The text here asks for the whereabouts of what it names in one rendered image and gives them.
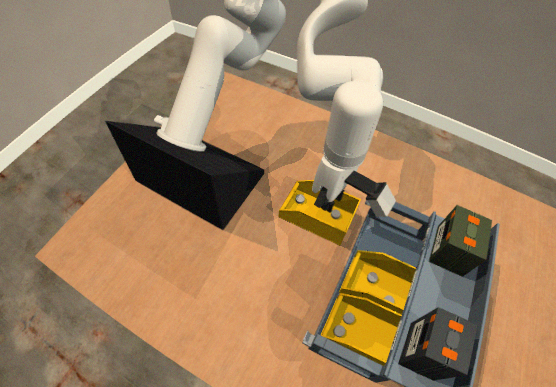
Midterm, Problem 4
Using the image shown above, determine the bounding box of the grey shelf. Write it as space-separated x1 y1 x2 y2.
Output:
303 202 500 387

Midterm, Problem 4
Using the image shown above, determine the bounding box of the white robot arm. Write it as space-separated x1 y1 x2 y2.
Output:
154 0 396 217

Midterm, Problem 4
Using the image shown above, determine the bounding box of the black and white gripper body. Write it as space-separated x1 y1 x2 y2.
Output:
312 148 364 202

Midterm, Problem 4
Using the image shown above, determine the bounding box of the dark green case with orange latches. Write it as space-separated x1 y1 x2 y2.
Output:
429 205 492 277

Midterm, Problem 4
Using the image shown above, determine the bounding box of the dark grey case with orange latches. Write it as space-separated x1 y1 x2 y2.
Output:
398 307 478 381

